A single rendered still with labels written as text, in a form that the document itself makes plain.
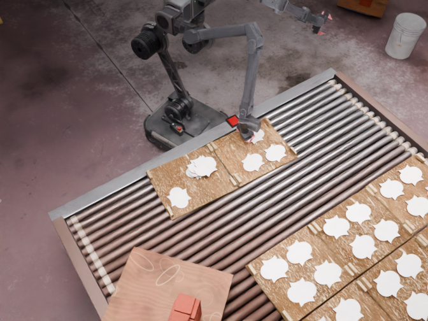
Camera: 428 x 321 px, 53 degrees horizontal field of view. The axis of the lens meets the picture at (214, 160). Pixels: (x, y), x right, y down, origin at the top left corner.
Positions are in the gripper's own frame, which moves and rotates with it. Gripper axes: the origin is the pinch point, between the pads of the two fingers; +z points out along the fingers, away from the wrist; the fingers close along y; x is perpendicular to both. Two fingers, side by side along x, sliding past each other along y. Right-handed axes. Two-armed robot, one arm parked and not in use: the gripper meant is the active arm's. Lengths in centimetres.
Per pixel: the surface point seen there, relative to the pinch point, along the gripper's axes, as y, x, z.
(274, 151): -16.1, -9.1, 2.4
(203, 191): -20.3, 39.4, -6.2
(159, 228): -29, 70, -10
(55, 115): 167, 114, 74
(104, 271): -37, 102, -17
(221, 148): 1.3, 16.2, -1.7
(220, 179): -18.1, 27.5, -3.9
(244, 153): -8.6, 6.7, 0.1
